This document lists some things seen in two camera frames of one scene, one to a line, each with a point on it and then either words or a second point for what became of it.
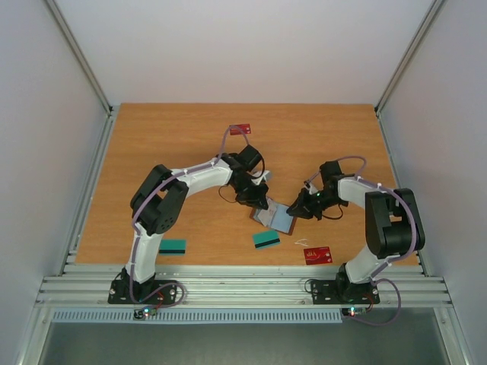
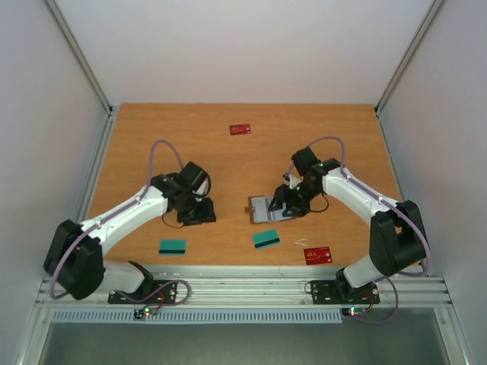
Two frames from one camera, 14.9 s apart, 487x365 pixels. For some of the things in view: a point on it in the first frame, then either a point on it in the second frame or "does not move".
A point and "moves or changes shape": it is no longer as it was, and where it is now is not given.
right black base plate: x=335 y=292 does not move
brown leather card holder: x=275 y=216 moves or changes shape
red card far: x=245 y=128 does not move
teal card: x=266 y=239 does not move
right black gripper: x=310 y=201 to x=287 y=200
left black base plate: x=119 y=292 does not move
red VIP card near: x=317 y=255 does not move
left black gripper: x=255 y=201 to x=205 y=217
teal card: x=173 y=247 does not move
